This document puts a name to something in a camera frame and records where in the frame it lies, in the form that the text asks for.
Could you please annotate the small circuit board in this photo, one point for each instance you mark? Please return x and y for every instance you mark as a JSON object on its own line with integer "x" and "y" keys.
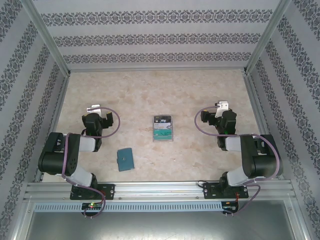
{"x": 230, "y": 208}
{"x": 92, "y": 206}

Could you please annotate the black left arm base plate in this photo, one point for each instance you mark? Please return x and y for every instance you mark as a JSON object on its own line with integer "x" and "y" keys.
{"x": 110, "y": 190}

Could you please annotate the aluminium side rail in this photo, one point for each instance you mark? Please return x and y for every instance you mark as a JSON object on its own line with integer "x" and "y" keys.
{"x": 60, "y": 100}
{"x": 256, "y": 100}

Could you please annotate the right small circuit board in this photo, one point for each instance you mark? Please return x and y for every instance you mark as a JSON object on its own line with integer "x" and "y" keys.
{"x": 230, "y": 208}

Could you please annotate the white card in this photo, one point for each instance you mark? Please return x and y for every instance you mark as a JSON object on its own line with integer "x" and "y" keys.
{"x": 160, "y": 127}

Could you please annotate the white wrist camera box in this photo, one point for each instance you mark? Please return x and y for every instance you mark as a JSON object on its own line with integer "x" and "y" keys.
{"x": 94, "y": 109}
{"x": 222, "y": 106}

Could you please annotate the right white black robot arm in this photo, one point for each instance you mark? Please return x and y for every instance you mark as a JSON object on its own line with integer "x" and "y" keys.
{"x": 262, "y": 160}

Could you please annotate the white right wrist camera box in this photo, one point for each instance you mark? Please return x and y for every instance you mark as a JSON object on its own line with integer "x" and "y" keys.
{"x": 222, "y": 106}

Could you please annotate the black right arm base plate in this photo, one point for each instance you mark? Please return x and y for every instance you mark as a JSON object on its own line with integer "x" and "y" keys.
{"x": 208, "y": 190}

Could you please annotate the aluminium frame post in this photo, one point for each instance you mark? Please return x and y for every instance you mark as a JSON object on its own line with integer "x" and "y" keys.
{"x": 48, "y": 40}
{"x": 264, "y": 40}

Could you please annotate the green VIP card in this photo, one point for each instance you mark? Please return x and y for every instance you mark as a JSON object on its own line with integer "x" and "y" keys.
{"x": 162, "y": 135}

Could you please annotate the left small circuit board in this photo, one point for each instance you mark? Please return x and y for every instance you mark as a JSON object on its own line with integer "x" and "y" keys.
{"x": 92, "y": 206}

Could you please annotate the black VIP card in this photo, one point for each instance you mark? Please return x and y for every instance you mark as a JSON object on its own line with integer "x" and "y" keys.
{"x": 162, "y": 120}

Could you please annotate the grey metal panel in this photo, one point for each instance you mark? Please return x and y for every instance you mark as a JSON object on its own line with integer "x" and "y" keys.
{"x": 160, "y": 227}

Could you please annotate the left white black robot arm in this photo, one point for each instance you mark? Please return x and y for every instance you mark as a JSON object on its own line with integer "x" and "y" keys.
{"x": 55, "y": 160}

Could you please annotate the aluminium mounting rail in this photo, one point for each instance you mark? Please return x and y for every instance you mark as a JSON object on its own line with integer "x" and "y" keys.
{"x": 160, "y": 190}

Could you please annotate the clear plastic card box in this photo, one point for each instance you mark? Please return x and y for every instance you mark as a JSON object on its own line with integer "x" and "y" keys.
{"x": 162, "y": 141}

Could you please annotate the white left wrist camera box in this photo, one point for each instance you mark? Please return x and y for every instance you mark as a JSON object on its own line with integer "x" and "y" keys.
{"x": 94, "y": 109}

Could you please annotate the blue card holder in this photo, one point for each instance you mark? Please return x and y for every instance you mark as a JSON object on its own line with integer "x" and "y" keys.
{"x": 125, "y": 160}

